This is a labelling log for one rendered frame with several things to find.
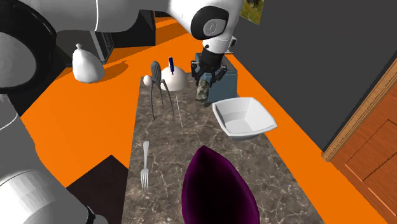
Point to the white square bowl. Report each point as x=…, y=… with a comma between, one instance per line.
x=245, y=119

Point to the dark purple bowl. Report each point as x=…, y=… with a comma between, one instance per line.
x=217, y=189

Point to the brown wooden door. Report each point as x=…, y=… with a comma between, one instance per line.
x=372, y=149

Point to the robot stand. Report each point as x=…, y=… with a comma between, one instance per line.
x=99, y=186

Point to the silver fork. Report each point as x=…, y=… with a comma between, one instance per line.
x=145, y=167

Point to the camouflage patterned cylinder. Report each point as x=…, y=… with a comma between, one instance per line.
x=203, y=90

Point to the wall picture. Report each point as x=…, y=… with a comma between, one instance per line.
x=252, y=11

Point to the black cabinet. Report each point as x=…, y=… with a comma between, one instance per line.
x=139, y=31

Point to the blue grey box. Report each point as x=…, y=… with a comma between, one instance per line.
x=229, y=85

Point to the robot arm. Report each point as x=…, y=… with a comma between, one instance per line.
x=130, y=14

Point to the small white ball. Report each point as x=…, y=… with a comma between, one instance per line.
x=147, y=80

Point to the white tied bag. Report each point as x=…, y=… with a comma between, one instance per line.
x=87, y=68

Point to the thin white stick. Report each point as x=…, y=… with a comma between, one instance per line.
x=179, y=111

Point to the grey tripod citrus juicer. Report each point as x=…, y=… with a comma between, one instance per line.
x=156, y=74

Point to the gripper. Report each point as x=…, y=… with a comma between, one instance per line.
x=212, y=59

